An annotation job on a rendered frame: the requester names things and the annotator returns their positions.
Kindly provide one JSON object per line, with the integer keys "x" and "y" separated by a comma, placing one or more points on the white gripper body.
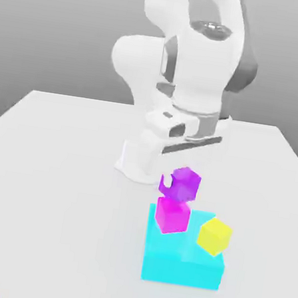
{"x": 191, "y": 151}

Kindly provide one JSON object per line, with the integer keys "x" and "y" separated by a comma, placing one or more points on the small purple cube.
{"x": 184, "y": 183}

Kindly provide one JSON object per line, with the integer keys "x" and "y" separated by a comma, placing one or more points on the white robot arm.
{"x": 203, "y": 73}

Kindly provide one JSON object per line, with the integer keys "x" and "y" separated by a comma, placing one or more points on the small magenta cube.
{"x": 172, "y": 217}

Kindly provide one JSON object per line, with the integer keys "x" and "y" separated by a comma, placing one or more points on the small yellow cube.
{"x": 214, "y": 236}

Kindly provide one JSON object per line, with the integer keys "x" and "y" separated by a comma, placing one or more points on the large cyan box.
{"x": 175, "y": 263}

